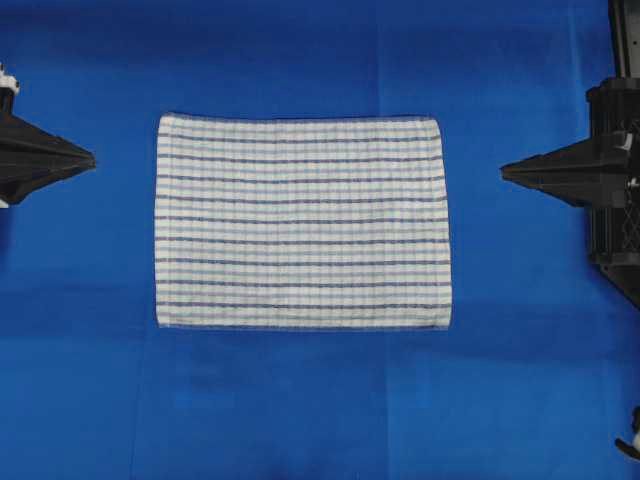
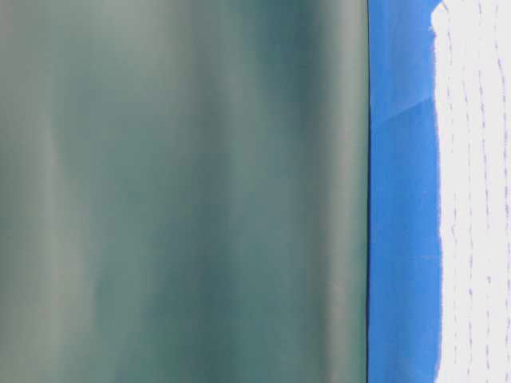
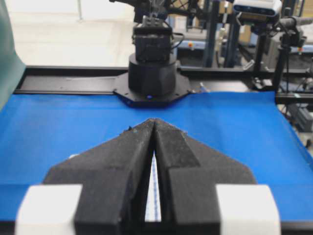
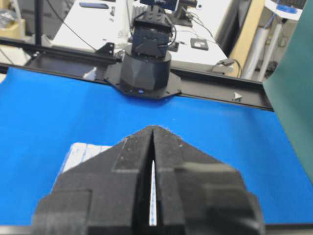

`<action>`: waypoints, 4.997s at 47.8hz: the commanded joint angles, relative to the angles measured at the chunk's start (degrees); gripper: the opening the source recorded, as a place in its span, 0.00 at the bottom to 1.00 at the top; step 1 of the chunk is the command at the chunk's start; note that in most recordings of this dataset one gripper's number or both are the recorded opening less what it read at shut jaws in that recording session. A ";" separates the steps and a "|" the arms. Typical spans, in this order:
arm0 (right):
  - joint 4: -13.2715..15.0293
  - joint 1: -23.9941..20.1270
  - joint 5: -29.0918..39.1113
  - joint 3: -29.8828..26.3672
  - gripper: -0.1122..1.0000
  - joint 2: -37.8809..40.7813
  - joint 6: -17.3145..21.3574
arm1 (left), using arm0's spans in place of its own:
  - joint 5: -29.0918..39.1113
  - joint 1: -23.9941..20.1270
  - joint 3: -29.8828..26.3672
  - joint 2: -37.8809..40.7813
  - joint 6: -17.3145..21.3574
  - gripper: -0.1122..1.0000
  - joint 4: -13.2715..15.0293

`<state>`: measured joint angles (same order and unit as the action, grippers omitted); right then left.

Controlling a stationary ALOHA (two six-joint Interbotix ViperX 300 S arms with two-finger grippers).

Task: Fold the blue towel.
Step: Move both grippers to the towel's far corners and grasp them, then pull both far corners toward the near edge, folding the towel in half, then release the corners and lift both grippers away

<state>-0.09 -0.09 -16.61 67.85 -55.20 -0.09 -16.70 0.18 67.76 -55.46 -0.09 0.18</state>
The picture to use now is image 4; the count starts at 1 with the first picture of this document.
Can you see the black square device on desk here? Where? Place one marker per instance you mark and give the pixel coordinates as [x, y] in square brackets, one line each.
[197, 43]

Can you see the black monitor stand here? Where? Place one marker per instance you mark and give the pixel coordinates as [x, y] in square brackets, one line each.
[179, 16]

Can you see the blue table mat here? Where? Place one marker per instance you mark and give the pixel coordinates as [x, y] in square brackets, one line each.
[42, 115]

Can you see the blue white striped towel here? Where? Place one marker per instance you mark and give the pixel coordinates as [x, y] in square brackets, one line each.
[81, 152]

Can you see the black aluminium frame rail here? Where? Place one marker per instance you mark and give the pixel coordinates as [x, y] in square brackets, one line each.
[92, 67]

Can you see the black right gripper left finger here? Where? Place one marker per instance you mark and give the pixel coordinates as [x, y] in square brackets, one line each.
[106, 195]

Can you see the dark green backdrop sheet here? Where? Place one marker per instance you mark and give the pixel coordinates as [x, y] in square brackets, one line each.
[290, 90]

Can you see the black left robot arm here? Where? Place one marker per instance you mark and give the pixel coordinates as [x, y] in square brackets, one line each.
[146, 64]

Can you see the white background desk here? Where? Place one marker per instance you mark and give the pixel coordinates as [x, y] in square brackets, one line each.
[88, 29]

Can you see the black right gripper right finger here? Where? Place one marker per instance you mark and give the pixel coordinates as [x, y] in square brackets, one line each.
[201, 195]

